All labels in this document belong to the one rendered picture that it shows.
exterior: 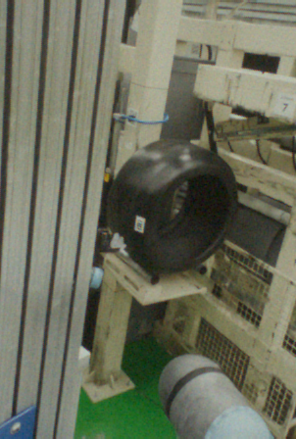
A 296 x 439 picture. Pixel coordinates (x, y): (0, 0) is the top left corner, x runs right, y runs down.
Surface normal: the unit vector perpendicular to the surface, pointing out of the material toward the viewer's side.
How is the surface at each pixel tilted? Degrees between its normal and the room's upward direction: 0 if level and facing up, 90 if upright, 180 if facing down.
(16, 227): 90
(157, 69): 90
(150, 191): 70
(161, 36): 90
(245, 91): 90
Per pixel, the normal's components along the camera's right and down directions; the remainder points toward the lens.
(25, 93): 0.75, 0.34
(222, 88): -0.81, 0.07
